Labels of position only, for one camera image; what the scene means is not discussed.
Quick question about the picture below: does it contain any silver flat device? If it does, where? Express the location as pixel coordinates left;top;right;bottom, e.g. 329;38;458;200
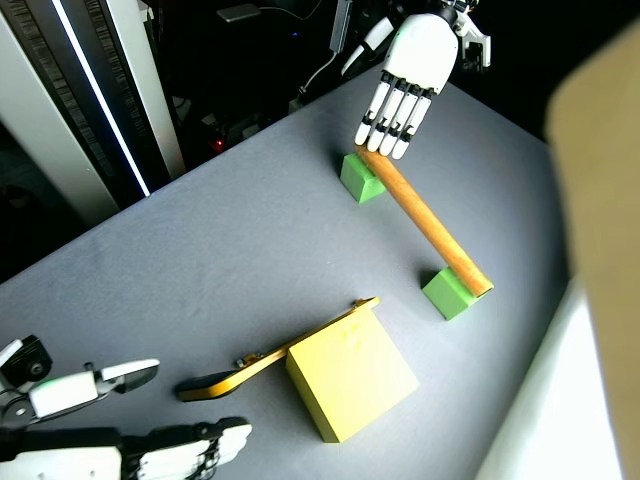
216;4;262;24

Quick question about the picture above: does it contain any large yellow block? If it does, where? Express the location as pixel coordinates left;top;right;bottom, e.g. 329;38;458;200
284;309;421;444

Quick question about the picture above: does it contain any white light strip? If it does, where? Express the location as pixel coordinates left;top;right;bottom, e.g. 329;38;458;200
51;0;152;197

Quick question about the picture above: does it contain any grey usb hub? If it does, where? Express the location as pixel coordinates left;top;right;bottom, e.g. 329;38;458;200
329;0;352;52

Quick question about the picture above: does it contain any white blurred panel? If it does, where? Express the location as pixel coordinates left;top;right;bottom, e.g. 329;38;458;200
474;277;626;480

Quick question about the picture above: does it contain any tan blurred panel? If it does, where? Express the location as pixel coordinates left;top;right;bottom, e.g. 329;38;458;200
544;19;640;480

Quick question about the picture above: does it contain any green block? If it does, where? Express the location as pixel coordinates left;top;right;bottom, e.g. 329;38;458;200
421;264;489;321
339;152;389;205

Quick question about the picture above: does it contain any yellow saw with black handle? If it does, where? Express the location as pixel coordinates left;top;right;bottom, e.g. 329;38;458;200
175;296;381;403

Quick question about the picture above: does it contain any grey table cloth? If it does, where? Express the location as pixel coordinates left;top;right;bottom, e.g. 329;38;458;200
0;62;576;480

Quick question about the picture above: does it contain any white frame post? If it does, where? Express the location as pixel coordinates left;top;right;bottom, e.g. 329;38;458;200
104;0;187;182
0;9;120;227

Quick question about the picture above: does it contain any white cable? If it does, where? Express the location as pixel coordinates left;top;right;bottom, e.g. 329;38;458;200
297;48;339;96

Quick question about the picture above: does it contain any wooden dowel rod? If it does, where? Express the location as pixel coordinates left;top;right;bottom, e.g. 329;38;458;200
355;147;495;296

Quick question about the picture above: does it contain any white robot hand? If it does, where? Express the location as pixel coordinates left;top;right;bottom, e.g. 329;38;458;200
341;13;460;160
0;358;254;480

